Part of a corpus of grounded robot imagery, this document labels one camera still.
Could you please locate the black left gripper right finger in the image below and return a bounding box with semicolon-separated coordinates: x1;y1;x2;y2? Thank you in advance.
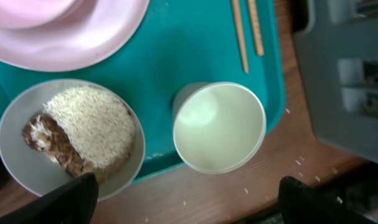
278;176;374;224

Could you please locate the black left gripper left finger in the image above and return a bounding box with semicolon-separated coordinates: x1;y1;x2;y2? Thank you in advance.
0;173;99;224

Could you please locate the grey bowl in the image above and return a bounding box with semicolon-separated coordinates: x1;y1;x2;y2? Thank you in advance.
0;78;146;202

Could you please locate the white paper cup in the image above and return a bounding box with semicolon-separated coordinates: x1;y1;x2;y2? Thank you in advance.
172;82;267;174

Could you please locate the right wooden chopstick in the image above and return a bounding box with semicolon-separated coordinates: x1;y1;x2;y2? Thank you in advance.
247;0;265;56

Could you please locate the wooden chopstick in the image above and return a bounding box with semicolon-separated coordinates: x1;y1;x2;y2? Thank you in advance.
247;0;265;56
232;0;249;73

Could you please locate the grey dish rack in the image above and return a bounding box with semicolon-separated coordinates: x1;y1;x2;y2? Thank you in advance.
291;0;378;163

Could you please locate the pink plate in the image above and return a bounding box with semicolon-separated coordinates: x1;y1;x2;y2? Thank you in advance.
0;0;150;72

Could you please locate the teal serving tray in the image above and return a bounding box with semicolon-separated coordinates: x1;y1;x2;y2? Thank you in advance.
0;1;285;181

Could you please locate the pink small bowl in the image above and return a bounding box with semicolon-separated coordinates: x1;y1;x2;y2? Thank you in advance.
0;0;82;29

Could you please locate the left wooden chopstick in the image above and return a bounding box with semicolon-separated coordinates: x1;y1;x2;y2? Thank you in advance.
232;0;249;73

